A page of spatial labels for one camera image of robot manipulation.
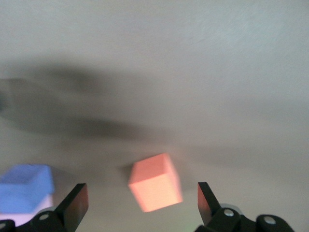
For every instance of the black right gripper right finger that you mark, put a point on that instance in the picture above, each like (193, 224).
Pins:
(206, 203)

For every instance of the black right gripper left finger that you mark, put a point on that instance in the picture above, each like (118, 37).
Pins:
(74, 205)

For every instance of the purple foam cube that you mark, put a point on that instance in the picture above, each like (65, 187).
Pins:
(24, 193)

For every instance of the orange foam cube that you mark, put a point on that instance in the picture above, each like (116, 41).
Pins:
(154, 188)

